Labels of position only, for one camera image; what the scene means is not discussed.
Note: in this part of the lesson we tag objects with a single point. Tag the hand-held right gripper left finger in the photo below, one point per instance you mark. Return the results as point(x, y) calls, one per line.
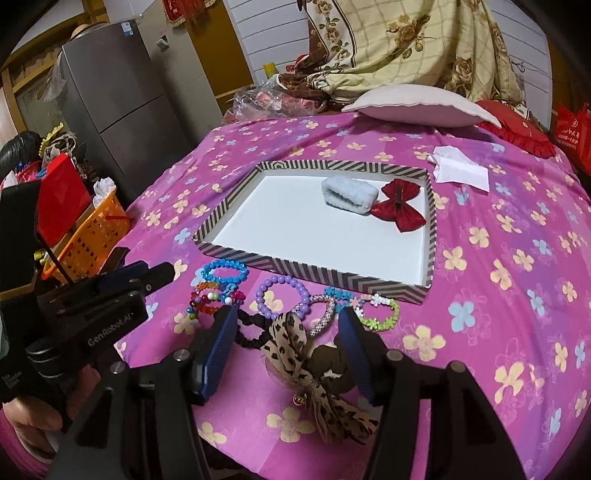
point(216, 355)

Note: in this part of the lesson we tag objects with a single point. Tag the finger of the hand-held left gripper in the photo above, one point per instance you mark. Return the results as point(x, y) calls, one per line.
point(159, 274)
point(121, 276)

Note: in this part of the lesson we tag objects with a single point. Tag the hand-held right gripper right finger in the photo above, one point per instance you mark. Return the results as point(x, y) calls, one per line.
point(355, 355)

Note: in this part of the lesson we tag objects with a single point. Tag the brown scrunchie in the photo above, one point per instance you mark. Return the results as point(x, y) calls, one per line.
point(330, 364)

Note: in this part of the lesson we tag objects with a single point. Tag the black scrunchie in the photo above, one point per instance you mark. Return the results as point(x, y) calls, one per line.
point(251, 339)

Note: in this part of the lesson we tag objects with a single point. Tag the striped cardboard tray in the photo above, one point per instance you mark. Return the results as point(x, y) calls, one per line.
point(323, 240)

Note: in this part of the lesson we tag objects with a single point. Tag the person's left hand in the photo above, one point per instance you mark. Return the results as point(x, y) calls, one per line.
point(32, 420)

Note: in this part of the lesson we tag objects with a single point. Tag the orange plastic basket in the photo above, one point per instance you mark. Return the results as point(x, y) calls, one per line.
point(90, 240)

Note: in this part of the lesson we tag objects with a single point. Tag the crumpled white tissue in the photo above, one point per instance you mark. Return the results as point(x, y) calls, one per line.
point(104, 189)

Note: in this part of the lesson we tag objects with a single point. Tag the red gift bag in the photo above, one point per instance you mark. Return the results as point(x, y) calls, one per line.
point(62, 198)

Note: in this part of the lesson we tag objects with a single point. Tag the red bow hair clip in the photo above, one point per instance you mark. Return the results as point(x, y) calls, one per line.
point(399, 207)

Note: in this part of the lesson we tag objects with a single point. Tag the light blue fluffy scrunchie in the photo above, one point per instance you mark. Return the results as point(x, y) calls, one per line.
point(348, 196)

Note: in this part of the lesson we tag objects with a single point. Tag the black bag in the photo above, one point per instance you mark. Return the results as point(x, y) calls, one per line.
point(18, 152)

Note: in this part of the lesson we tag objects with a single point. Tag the grey refrigerator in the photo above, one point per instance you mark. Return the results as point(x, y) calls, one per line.
point(120, 101)

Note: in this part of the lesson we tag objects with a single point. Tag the clear plastic bag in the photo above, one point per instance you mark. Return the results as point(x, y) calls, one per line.
point(258, 104)

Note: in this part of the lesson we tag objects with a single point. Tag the straw hat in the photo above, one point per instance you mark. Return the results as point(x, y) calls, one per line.
point(83, 31)

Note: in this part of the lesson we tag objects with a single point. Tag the white pillow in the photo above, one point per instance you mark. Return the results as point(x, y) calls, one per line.
point(415, 108)

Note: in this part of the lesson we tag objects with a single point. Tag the red hanging decoration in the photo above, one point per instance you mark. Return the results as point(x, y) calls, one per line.
point(184, 11)

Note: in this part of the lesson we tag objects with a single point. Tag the red ruffled cushion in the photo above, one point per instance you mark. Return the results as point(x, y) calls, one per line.
point(512, 124)

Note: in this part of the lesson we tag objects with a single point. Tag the red shopping bag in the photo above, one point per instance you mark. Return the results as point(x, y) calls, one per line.
point(575, 138)

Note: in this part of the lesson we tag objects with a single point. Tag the beige floral quilt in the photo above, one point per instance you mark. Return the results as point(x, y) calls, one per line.
point(406, 41)

